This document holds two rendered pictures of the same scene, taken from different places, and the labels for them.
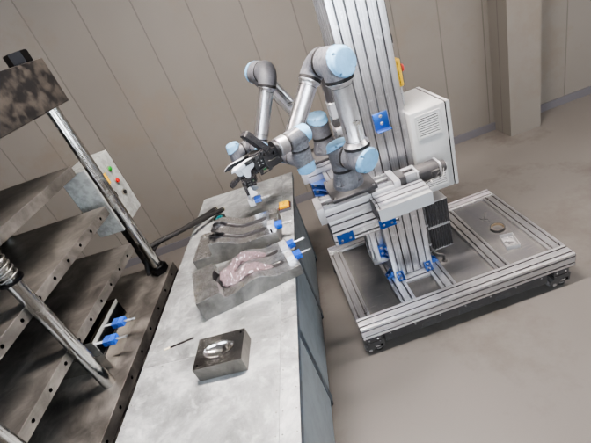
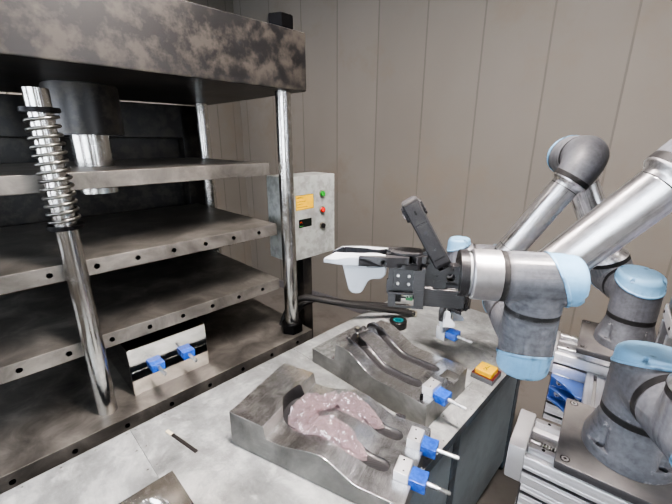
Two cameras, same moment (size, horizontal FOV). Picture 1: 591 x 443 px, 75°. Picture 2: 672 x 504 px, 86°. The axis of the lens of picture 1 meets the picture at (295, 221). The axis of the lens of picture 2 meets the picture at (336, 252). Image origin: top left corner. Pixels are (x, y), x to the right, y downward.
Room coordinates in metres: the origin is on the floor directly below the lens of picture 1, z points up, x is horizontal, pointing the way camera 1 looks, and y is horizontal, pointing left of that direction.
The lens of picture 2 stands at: (0.88, -0.16, 1.63)
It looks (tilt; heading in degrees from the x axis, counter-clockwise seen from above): 17 degrees down; 35
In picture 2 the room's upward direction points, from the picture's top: straight up
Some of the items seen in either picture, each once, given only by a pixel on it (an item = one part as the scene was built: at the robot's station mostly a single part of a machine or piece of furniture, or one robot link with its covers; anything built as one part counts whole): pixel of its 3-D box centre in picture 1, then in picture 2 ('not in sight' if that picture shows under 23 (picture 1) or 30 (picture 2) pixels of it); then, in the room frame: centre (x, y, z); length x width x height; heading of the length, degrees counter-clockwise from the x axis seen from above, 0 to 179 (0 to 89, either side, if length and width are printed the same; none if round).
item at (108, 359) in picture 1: (69, 344); (146, 333); (1.52, 1.22, 0.87); 0.50 x 0.27 x 0.17; 80
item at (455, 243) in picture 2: (235, 152); (459, 252); (2.12, 0.17, 1.25); 0.09 x 0.08 x 0.11; 111
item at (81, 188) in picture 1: (149, 261); (305, 311); (2.25, 0.99, 0.73); 0.30 x 0.22 x 1.47; 170
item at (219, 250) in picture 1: (237, 235); (384, 359); (1.91, 0.34, 0.87); 0.50 x 0.26 x 0.14; 80
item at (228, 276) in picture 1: (243, 265); (333, 414); (1.55, 0.31, 0.90); 0.26 x 0.18 x 0.08; 97
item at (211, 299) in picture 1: (245, 272); (330, 427); (1.55, 0.32, 0.85); 0.50 x 0.26 x 0.11; 97
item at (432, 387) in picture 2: (280, 223); (445, 398); (1.81, 0.08, 0.89); 0.13 x 0.05 x 0.05; 80
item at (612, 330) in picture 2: (324, 142); (627, 328); (2.17, -0.33, 1.09); 0.15 x 0.15 x 0.10
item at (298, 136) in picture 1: (296, 137); (538, 280); (1.45, -0.12, 1.43); 0.11 x 0.08 x 0.09; 114
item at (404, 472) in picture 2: (299, 253); (422, 481); (1.53, 0.04, 0.85); 0.13 x 0.05 x 0.05; 97
